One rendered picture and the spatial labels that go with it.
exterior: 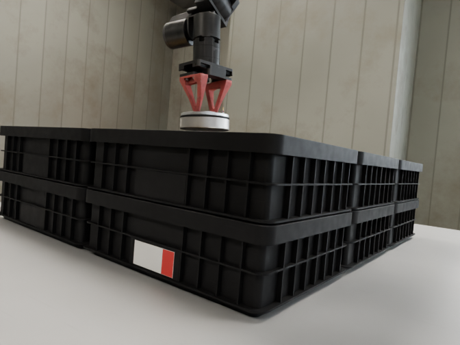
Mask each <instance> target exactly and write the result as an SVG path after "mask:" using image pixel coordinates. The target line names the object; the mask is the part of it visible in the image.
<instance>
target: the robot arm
mask: <svg viewBox="0 0 460 345"><path fill-rule="evenodd" d="M195 4H196V7H193V8H188V9H187V12H184V13H182V14H178V15H176V16H173V17H172V18H171V19H170V22H169V23H166V24H165V25H164V27H163V31H162V34H163V39H164V42H165V43H166V45H167V47H168V48H170V49H179V48H183V47H190V46H193V60H192V61H189V62H184V63H182V64H179V71H185V72H187V73H184V74H180V75H179V81H180V83H181V85H182V87H183V89H184V90H185V92H186V94H187V96H188V98H189V101H190V104H191V106H192V109H193V111H194V112H200V110H201V105H202V102H203V96H204V93H206V96H207V102H208V106H209V110H210V111H212V112H218V110H219V108H220V105H221V103H222V100H223V99H224V97H225V95H226V94H227V92H228V90H229V89H230V87H231V84H232V78H230V76H233V69H231V68H227V67H224V66H221V65H220V28H224V27H227V23H228V21H229V17H230V16H231V15H232V13H233V12H234V10H235V9H236V8H237V6H238V5H239V4H240V2H239V0H195ZM209 78H211V80H212V82H211V83H210V84H207V83H208V82H209ZM194 84H197V100H196V102H195V100H194V95H193V92H192V89H191V85H194ZM216 89H220V92H219V95H218V99H217V102H216V105H215V107H214V91H215V90H216Z"/></svg>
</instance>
